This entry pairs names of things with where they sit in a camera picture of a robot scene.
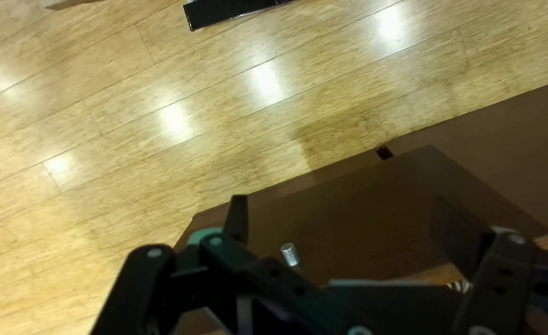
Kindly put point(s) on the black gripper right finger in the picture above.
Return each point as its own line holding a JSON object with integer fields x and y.
{"x": 508, "y": 273}

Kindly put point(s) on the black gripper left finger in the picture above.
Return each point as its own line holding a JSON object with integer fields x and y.
{"x": 215, "y": 271}

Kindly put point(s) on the silver drawer knob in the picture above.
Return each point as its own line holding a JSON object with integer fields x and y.
{"x": 290, "y": 254}

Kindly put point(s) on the open wooden drawer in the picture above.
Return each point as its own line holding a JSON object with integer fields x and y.
{"x": 370, "y": 219}

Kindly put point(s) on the black object on floor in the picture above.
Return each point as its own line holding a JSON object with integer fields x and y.
{"x": 202, "y": 14}

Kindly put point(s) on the dark wooden shelf cabinet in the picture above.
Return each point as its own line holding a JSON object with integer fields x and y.
{"x": 506, "y": 146}

